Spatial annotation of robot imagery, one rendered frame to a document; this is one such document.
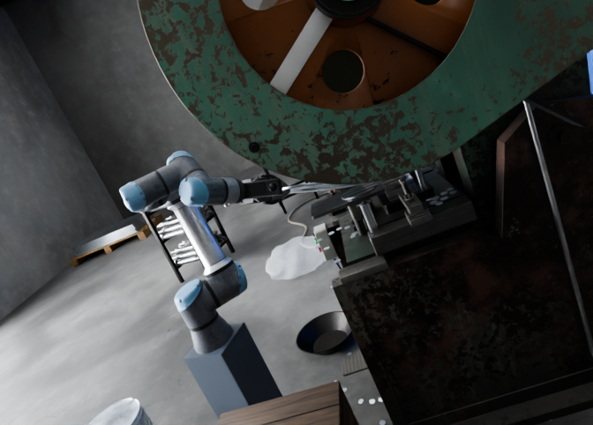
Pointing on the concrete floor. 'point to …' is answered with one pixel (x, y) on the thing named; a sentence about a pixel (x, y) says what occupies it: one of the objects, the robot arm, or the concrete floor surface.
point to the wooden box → (297, 409)
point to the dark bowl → (324, 334)
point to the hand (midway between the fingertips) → (288, 189)
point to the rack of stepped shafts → (186, 252)
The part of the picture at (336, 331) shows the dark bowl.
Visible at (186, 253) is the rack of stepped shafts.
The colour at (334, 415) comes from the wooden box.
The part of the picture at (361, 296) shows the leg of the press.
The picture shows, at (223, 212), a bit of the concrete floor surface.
